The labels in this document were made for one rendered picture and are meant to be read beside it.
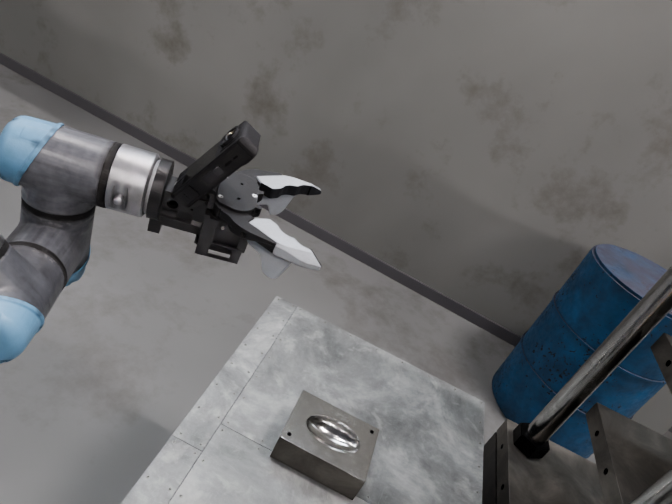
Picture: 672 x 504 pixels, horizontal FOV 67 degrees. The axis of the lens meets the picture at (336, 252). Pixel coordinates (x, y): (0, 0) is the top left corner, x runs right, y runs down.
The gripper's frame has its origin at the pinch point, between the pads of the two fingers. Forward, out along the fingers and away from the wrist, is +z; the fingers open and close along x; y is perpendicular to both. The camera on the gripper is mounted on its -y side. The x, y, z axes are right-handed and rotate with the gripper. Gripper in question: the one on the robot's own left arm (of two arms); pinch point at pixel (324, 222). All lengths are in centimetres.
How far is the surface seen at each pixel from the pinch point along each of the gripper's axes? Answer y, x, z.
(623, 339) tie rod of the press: 27, -26, 86
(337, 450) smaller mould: 62, -5, 27
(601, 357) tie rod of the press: 34, -26, 86
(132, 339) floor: 160, -95, -29
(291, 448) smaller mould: 61, -4, 16
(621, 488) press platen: 41, 4, 82
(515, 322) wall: 154, -166, 194
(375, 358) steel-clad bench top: 72, -41, 44
